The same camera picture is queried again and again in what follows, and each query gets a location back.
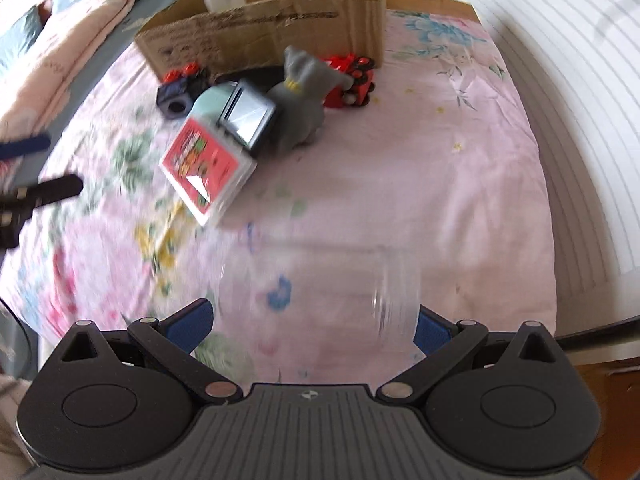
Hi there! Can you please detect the clear case with red card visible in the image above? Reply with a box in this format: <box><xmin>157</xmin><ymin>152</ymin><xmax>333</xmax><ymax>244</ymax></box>
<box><xmin>159</xmin><ymin>116</ymin><xmax>258</xmax><ymax>227</ymax></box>

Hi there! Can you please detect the pink floral bed sheet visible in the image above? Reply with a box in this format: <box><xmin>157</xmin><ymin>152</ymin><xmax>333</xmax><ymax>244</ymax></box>
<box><xmin>0</xmin><ymin>7</ymin><xmax>558</xmax><ymax>396</ymax></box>

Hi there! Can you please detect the wooden bed platform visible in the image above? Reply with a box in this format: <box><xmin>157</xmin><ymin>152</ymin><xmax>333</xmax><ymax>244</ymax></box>
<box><xmin>385</xmin><ymin>0</ymin><xmax>476</xmax><ymax>20</ymax></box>

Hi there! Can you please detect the red toy truck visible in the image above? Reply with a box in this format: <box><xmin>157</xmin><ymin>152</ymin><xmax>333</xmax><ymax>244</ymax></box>
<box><xmin>320</xmin><ymin>54</ymin><xmax>377</xmax><ymax>110</ymax></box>

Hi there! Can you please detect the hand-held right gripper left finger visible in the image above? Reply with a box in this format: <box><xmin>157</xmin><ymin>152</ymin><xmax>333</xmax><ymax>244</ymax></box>
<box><xmin>50</xmin><ymin>298</ymin><xmax>244</xmax><ymax>406</ymax></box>

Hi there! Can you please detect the dark blue toy car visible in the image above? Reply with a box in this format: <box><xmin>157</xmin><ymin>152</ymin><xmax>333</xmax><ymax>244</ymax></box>
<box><xmin>157</xmin><ymin>62</ymin><xmax>212</xmax><ymax>120</ymax></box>

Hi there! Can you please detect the white louvred closet door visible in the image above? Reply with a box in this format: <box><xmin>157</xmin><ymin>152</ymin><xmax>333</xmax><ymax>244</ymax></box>
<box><xmin>442</xmin><ymin>0</ymin><xmax>640</xmax><ymax>341</ymax></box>

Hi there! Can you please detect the clear plastic jar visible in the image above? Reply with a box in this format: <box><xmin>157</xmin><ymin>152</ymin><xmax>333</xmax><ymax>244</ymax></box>
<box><xmin>217</xmin><ymin>247</ymin><xmax>423</xmax><ymax>376</ymax></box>

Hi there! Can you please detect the grey plush toy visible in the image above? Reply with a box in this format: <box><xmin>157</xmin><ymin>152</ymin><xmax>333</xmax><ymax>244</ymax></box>
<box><xmin>265</xmin><ymin>45</ymin><xmax>353</xmax><ymax>152</ymax></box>

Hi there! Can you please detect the pink quilt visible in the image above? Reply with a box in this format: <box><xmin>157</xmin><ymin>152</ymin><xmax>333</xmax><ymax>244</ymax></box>
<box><xmin>0</xmin><ymin>0</ymin><xmax>141</xmax><ymax>133</ymax></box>

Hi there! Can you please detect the cardboard box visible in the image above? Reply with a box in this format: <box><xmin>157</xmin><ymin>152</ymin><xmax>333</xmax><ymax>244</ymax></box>
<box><xmin>134</xmin><ymin>0</ymin><xmax>388</xmax><ymax>86</ymax></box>

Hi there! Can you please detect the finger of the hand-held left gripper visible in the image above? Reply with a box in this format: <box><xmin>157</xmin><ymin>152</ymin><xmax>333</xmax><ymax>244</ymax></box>
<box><xmin>0</xmin><ymin>174</ymin><xmax>84</xmax><ymax>249</ymax></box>
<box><xmin>0</xmin><ymin>132</ymin><xmax>52</xmax><ymax>161</ymax></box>

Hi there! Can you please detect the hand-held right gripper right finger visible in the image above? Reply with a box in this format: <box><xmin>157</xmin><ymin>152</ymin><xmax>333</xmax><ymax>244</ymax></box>
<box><xmin>375</xmin><ymin>304</ymin><xmax>568</xmax><ymax>405</ymax></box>

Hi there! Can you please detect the mint green case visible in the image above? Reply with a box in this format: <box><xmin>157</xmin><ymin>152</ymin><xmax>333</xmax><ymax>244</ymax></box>
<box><xmin>192</xmin><ymin>82</ymin><xmax>241</xmax><ymax>128</ymax></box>

